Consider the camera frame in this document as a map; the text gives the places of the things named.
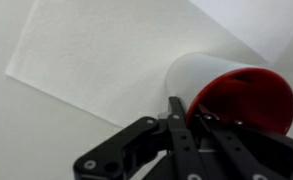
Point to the white mug red inside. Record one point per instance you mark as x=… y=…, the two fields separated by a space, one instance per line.
x=232 y=91

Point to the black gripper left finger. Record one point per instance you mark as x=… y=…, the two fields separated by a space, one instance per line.
x=121 y=156

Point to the white paper sheet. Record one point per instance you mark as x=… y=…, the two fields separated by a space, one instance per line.
x=266 y=26
x=110 y=57

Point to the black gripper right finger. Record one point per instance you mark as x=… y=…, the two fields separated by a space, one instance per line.
x=252 y=153

